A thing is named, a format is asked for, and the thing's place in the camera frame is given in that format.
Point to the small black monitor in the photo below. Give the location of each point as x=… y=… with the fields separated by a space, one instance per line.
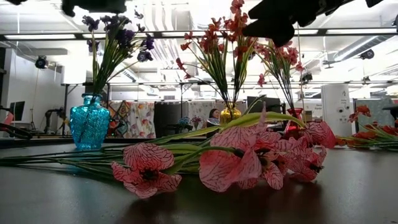
x=18 y=110

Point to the red glass vase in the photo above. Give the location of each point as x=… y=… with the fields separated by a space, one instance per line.
x=293 y=123

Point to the black computer monitor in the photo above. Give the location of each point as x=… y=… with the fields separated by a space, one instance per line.
x=267 y=104

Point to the small pink flower bouquet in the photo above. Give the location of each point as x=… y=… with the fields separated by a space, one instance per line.
x=196 y=120

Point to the teal divider panel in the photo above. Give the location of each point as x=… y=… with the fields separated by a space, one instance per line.
x=376 y=113

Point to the purple artificial flower bunch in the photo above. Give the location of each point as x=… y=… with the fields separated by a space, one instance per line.
x=144 y=56
x=90 y=23

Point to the black divider panel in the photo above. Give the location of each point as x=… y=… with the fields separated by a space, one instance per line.
x=169 y=116

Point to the white machine cabinet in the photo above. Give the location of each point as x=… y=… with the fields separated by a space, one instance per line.
x=337 y=107

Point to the orange artificial flower bunch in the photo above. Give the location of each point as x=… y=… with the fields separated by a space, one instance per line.
x=363 y=135
x=237 y=21
x=211 y=40

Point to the black background robot arm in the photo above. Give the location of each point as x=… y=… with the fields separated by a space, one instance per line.
x=51 y=113

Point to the black ceiling spotlight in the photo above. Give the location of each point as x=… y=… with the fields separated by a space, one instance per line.
x=41 y=62
x=367 y=54

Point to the small blue flower bouquet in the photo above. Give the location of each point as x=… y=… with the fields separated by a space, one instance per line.
x=184 y=121

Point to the pale floral cloth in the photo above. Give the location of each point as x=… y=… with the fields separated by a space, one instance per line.
x=200 y=109

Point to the person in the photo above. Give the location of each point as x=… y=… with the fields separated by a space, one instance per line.
x=214 y=116

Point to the pink artificial flower bunch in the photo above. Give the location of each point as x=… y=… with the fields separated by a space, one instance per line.
x=261 y=80
x=292 y=54
x=227 y=168

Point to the yellow glass vase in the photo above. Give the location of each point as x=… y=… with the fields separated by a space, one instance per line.
x=230 y=114

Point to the blue glass vase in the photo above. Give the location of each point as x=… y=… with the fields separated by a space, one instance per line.
x=90 y=123

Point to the colourful patterned cloth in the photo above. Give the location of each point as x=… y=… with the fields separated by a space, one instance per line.
x=133 y=119

